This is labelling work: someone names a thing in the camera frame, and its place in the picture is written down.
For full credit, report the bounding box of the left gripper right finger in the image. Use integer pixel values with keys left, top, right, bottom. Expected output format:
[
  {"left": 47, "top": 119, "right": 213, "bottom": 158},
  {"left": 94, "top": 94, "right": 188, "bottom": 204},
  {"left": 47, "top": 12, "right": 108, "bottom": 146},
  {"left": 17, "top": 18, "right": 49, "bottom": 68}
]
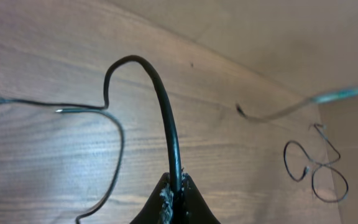
[{"left": 181, "top": 174, "right": 220, "bottom": 224}]

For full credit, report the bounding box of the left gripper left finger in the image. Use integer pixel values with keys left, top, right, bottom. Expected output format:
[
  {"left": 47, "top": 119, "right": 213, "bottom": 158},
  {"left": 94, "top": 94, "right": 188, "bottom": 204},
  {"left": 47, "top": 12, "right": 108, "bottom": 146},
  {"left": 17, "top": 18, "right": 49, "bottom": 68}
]
[{"left": 131, "top": 172, "right": 174, "bottom": 224}]

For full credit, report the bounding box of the black USB cable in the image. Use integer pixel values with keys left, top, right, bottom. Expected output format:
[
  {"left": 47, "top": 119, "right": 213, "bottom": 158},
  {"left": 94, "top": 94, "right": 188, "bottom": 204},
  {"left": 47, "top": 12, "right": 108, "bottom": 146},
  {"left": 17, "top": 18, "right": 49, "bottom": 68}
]
[
  {"left": 0, "top": 55, "right": 183, "bottom": 195},
  {"left": 283, "top": 123, "right": 349, "bottom": 203},
  {"left": 54, "top": 81, "right": 358, "bottom": 224}
]

